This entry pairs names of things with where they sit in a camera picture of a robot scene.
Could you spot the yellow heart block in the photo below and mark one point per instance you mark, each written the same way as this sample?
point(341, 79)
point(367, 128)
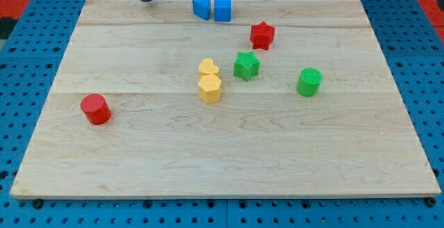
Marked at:
point(208, 67)

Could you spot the yellow hexagon block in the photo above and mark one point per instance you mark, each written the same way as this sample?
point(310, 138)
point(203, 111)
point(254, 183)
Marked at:
point(210, 88)

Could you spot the green star block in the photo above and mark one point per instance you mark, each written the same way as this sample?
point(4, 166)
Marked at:
point(246, 65)

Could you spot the light wooden board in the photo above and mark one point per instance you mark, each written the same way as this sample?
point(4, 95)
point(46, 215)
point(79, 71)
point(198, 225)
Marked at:
point(262, 139)

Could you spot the red star block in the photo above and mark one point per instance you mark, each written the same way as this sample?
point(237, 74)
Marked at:
point(262, 35)

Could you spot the green cylinder block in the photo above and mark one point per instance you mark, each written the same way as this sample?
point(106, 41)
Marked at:
point(309, 81)

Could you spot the blue cube block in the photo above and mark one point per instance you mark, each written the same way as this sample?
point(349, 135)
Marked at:
point(222, 10)

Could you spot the blue triangular prism block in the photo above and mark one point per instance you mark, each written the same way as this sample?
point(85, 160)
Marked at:
point(202, 8)

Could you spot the red cylinder block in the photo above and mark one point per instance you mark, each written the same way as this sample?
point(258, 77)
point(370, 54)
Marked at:
point(95, 108)

